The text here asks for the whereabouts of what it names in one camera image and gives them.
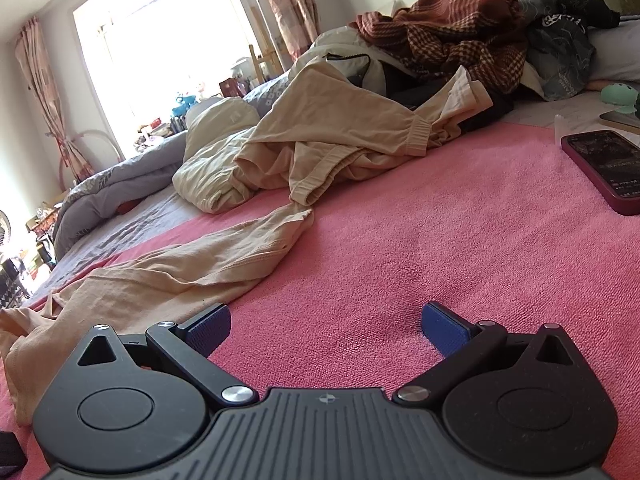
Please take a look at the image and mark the cream puffy jacket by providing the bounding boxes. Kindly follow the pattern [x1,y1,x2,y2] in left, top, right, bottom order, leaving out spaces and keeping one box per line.
[172,97,263,215]

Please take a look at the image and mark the dark tablet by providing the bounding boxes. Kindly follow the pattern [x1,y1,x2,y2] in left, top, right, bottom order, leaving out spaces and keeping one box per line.
[599,110,640,135]

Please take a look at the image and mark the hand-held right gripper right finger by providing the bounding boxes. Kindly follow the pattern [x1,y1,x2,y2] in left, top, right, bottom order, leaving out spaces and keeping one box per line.
[392,301,578,407]

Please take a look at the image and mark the green plush toy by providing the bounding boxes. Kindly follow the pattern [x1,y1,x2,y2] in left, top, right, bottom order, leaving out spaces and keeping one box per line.
[600,82,640,117]

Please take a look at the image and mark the white zip jacket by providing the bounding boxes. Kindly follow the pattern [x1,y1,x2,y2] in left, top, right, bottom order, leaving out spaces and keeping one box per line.
[295,25,387,97]

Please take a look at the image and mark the grey quilt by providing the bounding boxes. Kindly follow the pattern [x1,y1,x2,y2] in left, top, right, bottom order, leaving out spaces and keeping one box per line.
[52,130,193,261]

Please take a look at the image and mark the pink blanket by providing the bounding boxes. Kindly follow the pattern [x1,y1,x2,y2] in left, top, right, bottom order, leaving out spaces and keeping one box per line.
[0,120,640,480]

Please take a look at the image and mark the blue toy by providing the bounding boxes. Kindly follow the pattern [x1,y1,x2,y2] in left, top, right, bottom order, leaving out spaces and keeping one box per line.
[170,92,197,117]

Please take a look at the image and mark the dark printed garment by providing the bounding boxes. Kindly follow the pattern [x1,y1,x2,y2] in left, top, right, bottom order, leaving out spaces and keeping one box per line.
[520,0,622,102]

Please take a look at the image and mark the phone with maroon case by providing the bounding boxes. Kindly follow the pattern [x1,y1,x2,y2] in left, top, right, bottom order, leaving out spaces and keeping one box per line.
[561,130,640,217]

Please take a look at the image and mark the brown plaid garment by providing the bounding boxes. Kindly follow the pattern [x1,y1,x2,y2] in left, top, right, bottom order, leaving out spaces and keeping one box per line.
[350,0,528,91]

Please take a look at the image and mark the pink patterned curtain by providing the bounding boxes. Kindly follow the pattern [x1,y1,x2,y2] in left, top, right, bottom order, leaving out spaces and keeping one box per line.
[14,16,97,187]
[251,0,322,60]

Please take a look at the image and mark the wooden easel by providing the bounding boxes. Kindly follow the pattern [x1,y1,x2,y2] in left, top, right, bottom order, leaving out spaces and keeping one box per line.
[247,44,282,82]

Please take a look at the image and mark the beige long-sleeve shirt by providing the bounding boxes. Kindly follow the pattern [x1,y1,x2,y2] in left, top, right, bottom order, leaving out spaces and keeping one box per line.
[0,207,316,428]

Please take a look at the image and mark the white clothes rack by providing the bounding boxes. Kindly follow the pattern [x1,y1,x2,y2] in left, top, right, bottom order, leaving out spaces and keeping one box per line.
[255,0,297,72]

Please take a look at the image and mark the beige pants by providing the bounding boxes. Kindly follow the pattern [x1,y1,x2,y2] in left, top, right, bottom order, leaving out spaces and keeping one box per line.
[234,55,496,207]

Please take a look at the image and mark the grey dotted pillow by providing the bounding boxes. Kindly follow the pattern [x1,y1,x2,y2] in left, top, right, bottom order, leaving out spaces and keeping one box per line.
[244,71,296,118]

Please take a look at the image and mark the white pillow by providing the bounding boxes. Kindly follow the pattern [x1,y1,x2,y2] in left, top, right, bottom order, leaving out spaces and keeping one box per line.
[589,24,640,87]

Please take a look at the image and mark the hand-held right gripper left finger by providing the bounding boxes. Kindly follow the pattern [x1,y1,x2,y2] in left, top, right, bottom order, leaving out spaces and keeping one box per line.
[75,304,260,407]

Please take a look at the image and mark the black garment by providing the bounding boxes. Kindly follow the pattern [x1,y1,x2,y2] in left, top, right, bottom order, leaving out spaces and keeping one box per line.
[385,67,517,135]

